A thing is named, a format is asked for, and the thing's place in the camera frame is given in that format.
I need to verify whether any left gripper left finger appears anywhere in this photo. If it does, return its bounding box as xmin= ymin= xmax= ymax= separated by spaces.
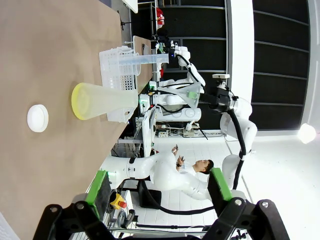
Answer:
xmin=32 ymin=169 xmax=118 ymax=240

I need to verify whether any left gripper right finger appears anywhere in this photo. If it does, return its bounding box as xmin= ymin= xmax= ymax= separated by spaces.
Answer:
xmin=203 ymin=167 xmax=291 ymax=240

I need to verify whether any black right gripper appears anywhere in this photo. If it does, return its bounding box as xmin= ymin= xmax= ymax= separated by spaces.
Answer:
xmin=187 ymin=87 xmax=238 ymax=115

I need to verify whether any clear plastic funnel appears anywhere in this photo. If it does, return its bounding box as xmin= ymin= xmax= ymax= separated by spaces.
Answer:
xmin=156 ymin=81 xmax=204 ymax=109

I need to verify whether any white perforated plastic basket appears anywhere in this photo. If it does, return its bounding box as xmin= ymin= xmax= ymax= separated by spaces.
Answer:
xmin=98 ymin=45 xmax=140 ymax=124

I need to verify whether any conical flask with yellow liquid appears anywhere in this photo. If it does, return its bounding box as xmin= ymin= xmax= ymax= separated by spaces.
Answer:
xmin=71 ymin=82 xmax=139 ymax=121

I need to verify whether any round white lid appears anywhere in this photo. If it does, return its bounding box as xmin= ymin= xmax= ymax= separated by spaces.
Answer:
xmin=26 ymin=104 xmax=50 ymax=133

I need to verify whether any yellow emergency stop button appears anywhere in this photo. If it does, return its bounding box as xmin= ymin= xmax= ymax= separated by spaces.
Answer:
xmin=109 ymin=193 xmax=128 ymax=210

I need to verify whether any person in white shirt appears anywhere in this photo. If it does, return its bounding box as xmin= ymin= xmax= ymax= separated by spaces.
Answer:
xmin=171 ymin=144 xmax=215 ymax=176

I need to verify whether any clear plastic measuring cylinder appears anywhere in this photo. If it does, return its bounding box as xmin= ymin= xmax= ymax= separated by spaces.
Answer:
xmin=117 ymin=53 xmax=170 ymax=66

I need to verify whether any clear plastic beaker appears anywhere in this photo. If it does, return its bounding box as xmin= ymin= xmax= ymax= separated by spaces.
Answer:
xmin=118 ymin=51 xmax=141 ymax=77

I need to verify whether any round ceiling lamp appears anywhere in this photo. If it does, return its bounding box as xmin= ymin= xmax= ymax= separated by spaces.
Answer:
xmin=297 ymin=123 xmax=317 ymax=145

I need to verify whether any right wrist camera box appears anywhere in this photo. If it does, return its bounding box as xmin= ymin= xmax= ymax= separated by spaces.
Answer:
xmin=211 ymin=73 xmax=231 ymax=88

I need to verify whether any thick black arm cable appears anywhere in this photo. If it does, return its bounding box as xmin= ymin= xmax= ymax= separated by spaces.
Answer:
xmin=138 ymin=109 xmax=248 ymax=216

